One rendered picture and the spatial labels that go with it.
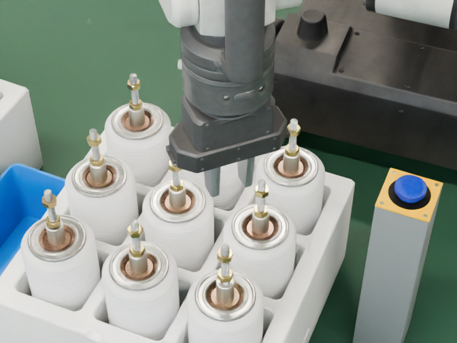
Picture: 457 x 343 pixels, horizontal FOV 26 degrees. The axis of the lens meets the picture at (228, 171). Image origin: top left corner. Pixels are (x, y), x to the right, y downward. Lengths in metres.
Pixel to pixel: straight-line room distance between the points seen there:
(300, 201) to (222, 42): 0.51
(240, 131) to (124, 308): 0.37
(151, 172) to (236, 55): 0.61
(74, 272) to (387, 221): 0.40
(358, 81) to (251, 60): 0.75
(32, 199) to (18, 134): 0.11
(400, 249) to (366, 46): 0.47
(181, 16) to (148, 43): 1.10
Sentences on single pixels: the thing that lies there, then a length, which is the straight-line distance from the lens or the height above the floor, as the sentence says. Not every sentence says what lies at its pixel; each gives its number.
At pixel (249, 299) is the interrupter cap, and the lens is 1.22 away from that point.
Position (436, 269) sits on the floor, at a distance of 1.60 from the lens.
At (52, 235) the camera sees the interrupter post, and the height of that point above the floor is 0.27.
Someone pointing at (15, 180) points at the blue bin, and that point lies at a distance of 1.60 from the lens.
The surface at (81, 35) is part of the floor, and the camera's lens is 2.00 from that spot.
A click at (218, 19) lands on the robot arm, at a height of 0.71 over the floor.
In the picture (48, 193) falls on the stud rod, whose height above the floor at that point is 0.34.
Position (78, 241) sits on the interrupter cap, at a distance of 1.29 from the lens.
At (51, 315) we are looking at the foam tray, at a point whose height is 0.18.
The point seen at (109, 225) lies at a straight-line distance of 1.37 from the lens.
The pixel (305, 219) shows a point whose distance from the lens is 1.39.
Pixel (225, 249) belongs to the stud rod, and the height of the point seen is 0.35.
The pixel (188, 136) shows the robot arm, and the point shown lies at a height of 0.55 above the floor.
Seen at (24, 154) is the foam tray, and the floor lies 0.07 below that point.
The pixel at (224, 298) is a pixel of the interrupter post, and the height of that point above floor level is 0.26.
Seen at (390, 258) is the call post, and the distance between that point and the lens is 1.32.
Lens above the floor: 1.25
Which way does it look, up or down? 47 degrees down
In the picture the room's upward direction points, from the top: straight up
